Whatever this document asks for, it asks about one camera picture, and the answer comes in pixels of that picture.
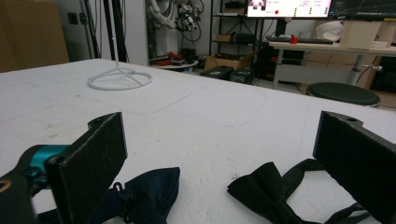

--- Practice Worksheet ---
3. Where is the navy blue bow tie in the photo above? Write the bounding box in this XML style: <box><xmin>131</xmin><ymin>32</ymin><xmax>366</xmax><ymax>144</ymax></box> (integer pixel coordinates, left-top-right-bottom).
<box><xmin>36</xmin><ymin>166</ymin><xmax>181</xmax><ymax>224</ymax></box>

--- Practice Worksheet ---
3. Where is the black equipment case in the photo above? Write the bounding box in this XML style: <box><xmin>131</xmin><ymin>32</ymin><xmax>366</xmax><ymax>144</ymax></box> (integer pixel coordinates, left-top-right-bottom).
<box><xmin>230</xmin><ymin>67</ymin><xmax>255</xmax><ymax>85</ymax></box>
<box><xmin>200</xmin><ymin>64</ymin><xmax>234</xmax><ymax>81</ymax></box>

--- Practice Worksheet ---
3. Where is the black keyboard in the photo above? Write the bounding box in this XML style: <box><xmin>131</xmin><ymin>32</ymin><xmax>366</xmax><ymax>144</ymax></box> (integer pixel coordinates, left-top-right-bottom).
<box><xmin>265</xmin><ymin>35</ymin><xmax>334</xmax><ymax>45</ymax></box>

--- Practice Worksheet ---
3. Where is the black metal shelf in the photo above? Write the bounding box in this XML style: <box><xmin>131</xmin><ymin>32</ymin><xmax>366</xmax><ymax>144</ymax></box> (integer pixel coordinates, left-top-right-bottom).
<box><xmin>209</xmin><ymin>0</ymin><xmax>264</xmax><ymax>58</ymax></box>

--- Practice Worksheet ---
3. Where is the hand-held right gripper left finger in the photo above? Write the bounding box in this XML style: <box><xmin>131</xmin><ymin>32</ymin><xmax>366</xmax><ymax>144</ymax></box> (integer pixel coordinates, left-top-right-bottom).
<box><xmin>46</xmin><ymin>111</ymin><xmax>128</xmax><ymax>224</ymax></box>

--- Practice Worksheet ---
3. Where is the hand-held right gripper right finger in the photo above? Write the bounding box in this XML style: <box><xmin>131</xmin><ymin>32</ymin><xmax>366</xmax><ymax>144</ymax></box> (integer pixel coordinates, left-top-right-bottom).
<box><xmin>312</xmin><ymin>110</ymin><xmax>396</xmax><ymax>224</ymax></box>

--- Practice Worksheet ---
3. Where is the black bow tie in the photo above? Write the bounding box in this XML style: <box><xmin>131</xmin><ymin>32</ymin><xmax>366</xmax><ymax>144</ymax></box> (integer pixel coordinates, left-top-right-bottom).
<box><xmin>227</xmin><ymin>158</ymin><xmax>373</xmax><ymax>224</ymax></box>

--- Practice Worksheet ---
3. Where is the white padded bag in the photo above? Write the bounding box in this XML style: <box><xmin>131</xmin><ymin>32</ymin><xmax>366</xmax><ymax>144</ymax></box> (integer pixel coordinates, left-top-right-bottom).
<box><xmin>314</xmin><ymin>20</ymin><xmax>345</xmax><ymax>43</ymax></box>

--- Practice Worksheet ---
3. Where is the large brown cardboard panel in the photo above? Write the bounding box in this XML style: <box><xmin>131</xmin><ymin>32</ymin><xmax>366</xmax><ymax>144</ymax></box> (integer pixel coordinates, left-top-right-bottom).
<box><xmin>0</xmin><ymin>0</ymin><xmax>70</xmax><ymax>74</ymax></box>

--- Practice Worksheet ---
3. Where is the white box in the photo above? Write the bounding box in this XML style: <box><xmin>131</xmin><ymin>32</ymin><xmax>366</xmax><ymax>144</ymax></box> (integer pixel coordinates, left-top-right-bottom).
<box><xmin>339</xmin><ymin>21</ymin><xmax>390</xmax><ymax>50</ymax></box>

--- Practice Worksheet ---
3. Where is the computer monitor with dark screen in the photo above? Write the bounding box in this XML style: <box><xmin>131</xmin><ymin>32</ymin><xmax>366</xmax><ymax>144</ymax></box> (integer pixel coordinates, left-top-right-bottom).
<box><xmin>329</xmin><ymin>0</ymin><xmax>396</xmax><ymax>21</ymax></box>

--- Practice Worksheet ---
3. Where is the white wire rack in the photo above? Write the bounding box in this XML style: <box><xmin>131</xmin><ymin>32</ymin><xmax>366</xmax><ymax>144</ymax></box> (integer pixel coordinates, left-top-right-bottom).
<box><xmin>87</xmin><ymin>0</ymin><xmax>153</xmax><ymax>91</ymax></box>

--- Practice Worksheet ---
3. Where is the black tripod stand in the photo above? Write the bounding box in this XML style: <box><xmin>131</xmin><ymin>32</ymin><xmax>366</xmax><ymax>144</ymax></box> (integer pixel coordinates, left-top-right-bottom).
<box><xmin>81</xmin><ymin>0</ymin><xmax>129</xmax><ymax>63</ymax></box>

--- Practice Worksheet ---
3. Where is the computer monitor with white screen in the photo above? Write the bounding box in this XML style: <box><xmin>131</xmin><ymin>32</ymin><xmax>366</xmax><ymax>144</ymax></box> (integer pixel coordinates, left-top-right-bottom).
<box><xmin>246</xmin><ymin>0</ymin><xmax>332</xmax><ymax>19</ymax></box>

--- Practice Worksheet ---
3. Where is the black round stool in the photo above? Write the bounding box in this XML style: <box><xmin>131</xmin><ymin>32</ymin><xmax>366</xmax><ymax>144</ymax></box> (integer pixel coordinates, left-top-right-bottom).
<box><xmin>305</xmin><ymin>81</ymin><xmax>382</xmax><ymax>108</ymax></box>

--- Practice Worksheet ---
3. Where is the open cardboard box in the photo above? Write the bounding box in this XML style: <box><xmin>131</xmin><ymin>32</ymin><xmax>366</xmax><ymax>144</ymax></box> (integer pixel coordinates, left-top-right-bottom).
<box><xmin>204</xmin><ymin>50</ymin><xmax>258</xmax><ymax>73</ymax></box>

